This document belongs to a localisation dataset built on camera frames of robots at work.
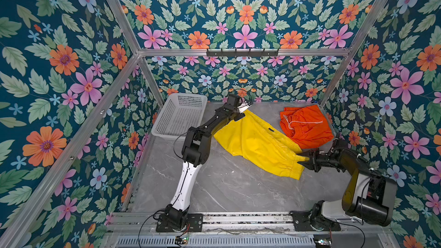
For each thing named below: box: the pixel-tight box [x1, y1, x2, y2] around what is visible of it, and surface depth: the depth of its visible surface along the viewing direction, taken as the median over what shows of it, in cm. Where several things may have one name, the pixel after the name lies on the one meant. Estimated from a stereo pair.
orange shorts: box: [279, 104, 335, 150], surface depth 107 cm
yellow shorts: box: [214, 110, 310, 181], surface depth 98 cm
